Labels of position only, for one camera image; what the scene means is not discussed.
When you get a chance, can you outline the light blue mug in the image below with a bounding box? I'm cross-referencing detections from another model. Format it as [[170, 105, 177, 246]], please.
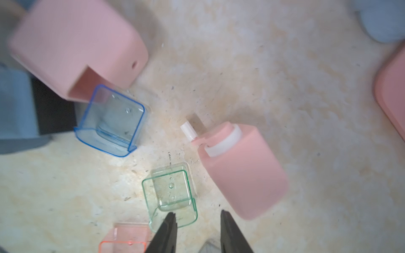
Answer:
[[350, 0, 405, 43]]

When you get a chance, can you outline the green transparent tray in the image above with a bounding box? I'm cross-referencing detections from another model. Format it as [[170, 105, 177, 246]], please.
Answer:
[[141, 162, 198, 233]]

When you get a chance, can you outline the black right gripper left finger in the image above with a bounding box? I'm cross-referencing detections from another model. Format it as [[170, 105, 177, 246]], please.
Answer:
[[145, 212, 177, 253]]

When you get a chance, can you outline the red transparent tray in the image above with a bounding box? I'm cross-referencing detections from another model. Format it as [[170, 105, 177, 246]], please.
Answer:
[[98, 222, 151, 253]]

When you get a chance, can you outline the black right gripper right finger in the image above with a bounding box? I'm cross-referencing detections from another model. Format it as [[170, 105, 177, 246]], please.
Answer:
[[220, 210, 253, 253]]

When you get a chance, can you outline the pink pencil sharpener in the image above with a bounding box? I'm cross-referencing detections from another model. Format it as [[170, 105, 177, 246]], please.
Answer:
[[8, 1, 148, 102], [180, 122, 289, 220]]

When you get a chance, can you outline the blue transparent tray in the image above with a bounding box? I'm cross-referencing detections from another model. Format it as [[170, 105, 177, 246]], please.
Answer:
[[74, 84, 148, 158]]

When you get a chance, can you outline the blue pencil sharpener lying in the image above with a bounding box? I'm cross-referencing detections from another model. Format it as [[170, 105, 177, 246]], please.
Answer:
[[1, 63, 51, 155]]

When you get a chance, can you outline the pink serving tray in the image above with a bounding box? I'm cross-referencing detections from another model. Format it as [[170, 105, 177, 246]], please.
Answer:
[[373, 43, 405, 139]]

